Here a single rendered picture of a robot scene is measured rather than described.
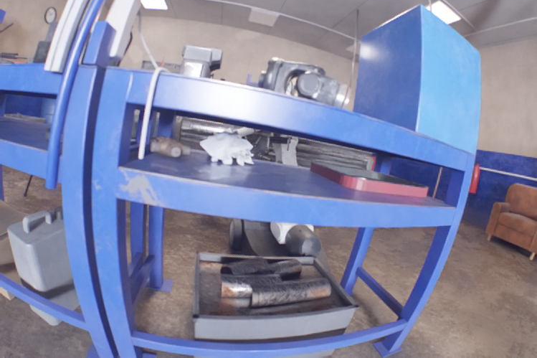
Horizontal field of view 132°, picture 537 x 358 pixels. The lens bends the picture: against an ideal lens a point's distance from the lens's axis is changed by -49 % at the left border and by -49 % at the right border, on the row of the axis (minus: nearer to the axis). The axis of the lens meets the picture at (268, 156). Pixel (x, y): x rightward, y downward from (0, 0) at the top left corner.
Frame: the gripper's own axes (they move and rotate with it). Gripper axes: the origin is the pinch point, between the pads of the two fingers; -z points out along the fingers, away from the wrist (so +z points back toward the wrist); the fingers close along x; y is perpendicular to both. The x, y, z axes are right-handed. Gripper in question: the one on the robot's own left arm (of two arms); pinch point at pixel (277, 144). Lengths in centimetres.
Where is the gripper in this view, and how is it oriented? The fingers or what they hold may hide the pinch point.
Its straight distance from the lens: 123.2
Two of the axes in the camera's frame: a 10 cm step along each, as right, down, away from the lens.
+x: -9.9, -0.8, 1.2
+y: -0.4, -6.2, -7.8
